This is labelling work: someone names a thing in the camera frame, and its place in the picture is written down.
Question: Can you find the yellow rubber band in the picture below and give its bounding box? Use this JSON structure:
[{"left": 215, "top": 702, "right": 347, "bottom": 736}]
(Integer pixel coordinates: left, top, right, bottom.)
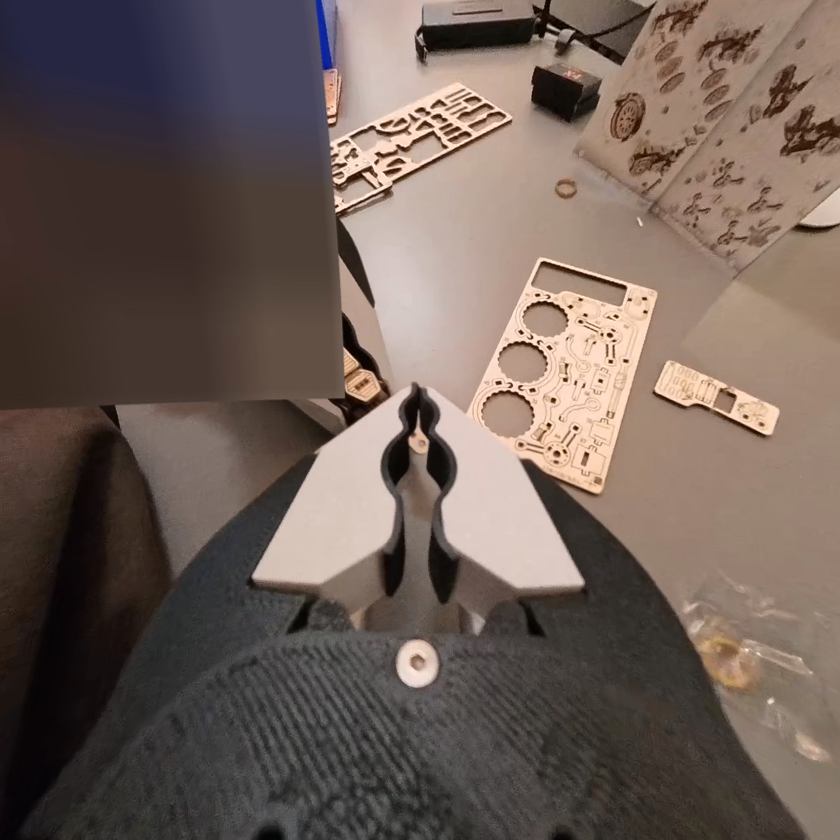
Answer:
[{"left": 697, "top": 635, "right": 757, "bottom": 690}]

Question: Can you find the small wooden parts sheet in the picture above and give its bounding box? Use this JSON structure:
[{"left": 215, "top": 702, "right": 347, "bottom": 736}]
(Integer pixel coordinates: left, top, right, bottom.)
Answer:
[{"left": 652, "top": 359, "right": 781, "bottom": 438}]

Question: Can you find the black power cable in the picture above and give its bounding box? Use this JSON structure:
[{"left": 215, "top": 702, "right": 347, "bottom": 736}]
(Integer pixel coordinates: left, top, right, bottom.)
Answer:
[{"left": 530, "top": 0, "right": 580, "bottom": 57}]

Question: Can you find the wooden puzzle model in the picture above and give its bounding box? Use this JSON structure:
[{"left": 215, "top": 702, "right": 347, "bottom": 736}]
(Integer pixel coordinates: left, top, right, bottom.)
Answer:
[{"left": 343, "top": 348, "right": 429, "bottom": 455}]

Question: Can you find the wooden cut-out frame sheet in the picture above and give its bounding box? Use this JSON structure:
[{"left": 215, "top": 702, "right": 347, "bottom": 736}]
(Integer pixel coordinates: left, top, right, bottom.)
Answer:
[{"left": 328, "top": 83, "right": 513, "bottom": 217}]

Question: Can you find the wooden sheet with round holes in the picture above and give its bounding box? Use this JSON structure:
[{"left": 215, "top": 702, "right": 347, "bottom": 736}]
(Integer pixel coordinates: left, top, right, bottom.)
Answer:
[{"left": 467, "top": 257, "right": 658, "bottom": 496}]

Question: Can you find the blue bin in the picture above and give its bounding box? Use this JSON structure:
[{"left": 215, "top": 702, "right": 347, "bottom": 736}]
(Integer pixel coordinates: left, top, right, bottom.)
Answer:
[{"left": 317, "top": 0, "right": 340, "bottom": 70}]

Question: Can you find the black box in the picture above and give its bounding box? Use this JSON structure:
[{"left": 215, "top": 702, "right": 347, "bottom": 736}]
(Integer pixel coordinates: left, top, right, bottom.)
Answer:
[{"left": 530, "top": 63, "right": 602, "bottom": 123}]

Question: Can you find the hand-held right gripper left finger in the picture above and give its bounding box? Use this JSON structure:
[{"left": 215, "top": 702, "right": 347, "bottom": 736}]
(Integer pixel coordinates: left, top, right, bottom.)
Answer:
[{"left": 251, "top": 386, "right": 421, "bottom": 624}]

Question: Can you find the white monitor stand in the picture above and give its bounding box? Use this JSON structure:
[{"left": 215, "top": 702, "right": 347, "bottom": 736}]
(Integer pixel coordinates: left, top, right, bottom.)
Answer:
[{"left": 796, "top": 185, "right": 840, "bottom": 231}]

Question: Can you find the clear plastic bag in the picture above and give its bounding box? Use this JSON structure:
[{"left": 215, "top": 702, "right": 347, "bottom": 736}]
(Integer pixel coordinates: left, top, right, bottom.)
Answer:
[{"left": 679, "top": 574, "right": 837, "bottom": 765}]

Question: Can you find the printed instruction sheet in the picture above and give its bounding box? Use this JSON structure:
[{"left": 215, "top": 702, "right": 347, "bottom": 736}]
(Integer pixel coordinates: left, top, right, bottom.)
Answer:
[{"left": 573, "top": 0, "right": 840, "bottom": 274}]

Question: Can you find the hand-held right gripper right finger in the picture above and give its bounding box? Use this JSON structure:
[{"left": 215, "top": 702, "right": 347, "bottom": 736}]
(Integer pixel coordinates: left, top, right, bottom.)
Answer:
[{"left": 420, "top": 387, "right": 585, "bottom": 621}]

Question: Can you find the person's tan shirt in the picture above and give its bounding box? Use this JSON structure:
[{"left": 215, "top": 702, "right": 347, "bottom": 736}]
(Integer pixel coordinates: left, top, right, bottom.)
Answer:
[{"left": 0, "top": 406, "right": 175, "bottom": 840}]

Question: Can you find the black power adapter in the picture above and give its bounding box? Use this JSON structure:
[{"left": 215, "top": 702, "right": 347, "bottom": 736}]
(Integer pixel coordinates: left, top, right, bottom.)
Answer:
[{"left": 415, "top": 0, "right": 536, "bottom": 61}]

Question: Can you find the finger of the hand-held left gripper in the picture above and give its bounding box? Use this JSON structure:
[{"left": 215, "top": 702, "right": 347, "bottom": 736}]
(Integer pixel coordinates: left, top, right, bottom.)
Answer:
[{"left": 343, "top": 258, "right": 398, "bottom": 389}]

